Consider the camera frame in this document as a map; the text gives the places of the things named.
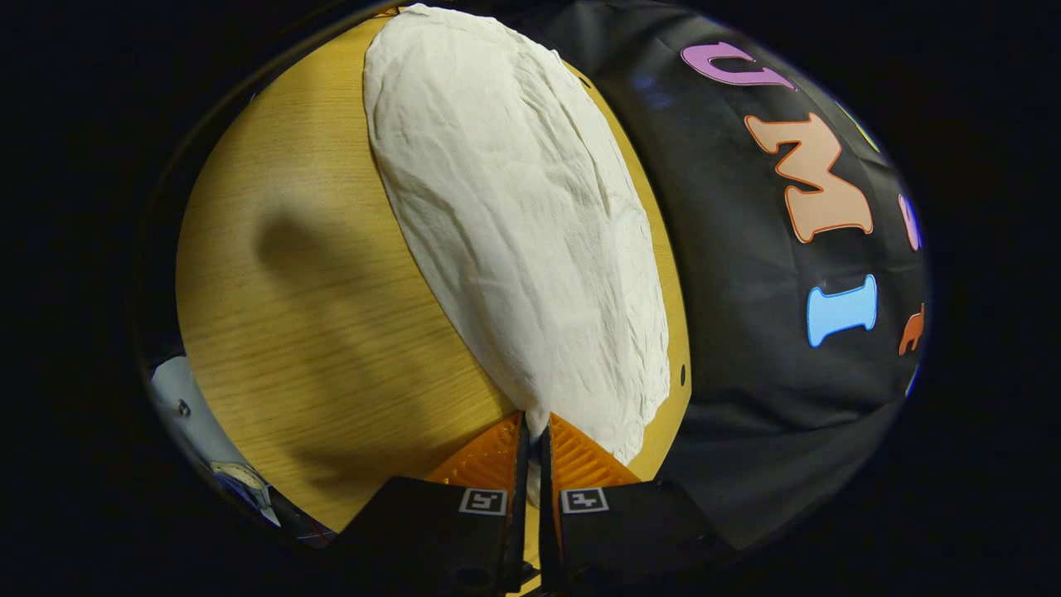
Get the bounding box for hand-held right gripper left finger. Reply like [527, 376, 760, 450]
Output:
[340, 412, 531, 596]

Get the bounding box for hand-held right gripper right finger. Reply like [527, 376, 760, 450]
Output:
[539, 412, 737, 595]

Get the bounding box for white jeans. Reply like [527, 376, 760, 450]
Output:
[363, 4, 671, 508]

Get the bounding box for black backdrop cloth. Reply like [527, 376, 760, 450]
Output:
[489, 0, 929, 552]

